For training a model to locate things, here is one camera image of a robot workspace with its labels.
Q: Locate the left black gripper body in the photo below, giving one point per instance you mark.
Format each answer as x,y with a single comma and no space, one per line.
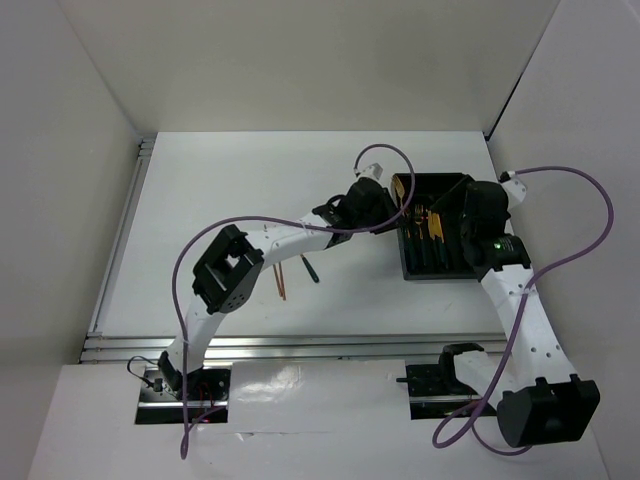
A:
380,213

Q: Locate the black cutlery tray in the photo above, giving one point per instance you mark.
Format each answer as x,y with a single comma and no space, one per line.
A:
424,189

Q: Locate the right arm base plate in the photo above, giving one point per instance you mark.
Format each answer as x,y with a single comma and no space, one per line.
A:
430,397

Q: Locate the gold spoon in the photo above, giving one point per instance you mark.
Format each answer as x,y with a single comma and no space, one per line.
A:
413,262

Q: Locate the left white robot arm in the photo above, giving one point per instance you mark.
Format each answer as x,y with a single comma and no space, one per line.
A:
225,275

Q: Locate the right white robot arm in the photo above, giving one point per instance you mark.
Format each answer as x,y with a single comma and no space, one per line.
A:
534,389

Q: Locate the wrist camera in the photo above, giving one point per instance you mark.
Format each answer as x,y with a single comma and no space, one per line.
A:
514,187
373,171

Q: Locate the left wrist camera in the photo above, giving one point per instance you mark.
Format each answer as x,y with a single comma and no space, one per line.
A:
373,171

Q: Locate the copper chopstick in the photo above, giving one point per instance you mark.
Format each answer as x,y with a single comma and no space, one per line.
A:
277,280
283,282

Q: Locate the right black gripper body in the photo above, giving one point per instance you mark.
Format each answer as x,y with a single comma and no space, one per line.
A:
457,213

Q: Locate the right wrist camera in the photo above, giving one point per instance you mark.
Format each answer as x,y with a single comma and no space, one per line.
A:
514,187

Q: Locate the aluminium table rail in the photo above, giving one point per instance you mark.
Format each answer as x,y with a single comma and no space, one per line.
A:
229,349

